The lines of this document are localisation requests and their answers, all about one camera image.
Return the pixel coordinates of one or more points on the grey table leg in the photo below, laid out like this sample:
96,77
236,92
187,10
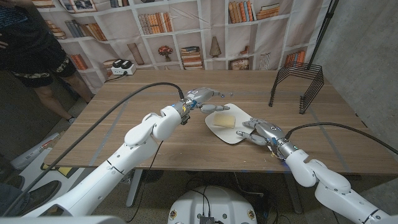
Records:
293,196

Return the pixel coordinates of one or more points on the black tripod stand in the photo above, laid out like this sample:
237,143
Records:
322,31

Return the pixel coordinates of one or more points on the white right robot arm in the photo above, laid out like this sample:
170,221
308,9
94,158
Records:
332,186

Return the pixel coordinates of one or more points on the seated person in jeans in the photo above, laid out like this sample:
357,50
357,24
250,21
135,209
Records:
12,199

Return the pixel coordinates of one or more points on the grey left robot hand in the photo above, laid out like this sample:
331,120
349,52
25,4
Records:
197,95

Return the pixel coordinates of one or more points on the printed bookshelf backdrop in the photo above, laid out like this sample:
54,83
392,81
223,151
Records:
273,34

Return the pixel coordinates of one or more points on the white square paper plate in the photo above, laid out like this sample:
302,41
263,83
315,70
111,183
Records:
224,135

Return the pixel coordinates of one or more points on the grey tape strip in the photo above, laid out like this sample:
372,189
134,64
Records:
329,140
113,124

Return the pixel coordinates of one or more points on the yellow sponge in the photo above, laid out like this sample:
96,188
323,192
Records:
224,120

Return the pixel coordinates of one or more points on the white floor box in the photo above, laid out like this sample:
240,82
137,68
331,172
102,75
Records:
34,151

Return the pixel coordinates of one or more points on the standing person in black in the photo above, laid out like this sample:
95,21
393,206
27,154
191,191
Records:
28,53

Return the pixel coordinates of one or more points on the yellow floor pad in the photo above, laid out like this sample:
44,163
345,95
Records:
64,171

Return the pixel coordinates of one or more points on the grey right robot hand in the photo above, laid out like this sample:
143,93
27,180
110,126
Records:
270,132

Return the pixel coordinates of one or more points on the white power strip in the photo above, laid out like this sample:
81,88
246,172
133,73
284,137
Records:
123,68

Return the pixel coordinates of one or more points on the white table leg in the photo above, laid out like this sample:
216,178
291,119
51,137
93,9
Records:
134,189

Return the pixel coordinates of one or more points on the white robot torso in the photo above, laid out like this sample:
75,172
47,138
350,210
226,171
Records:
224,202

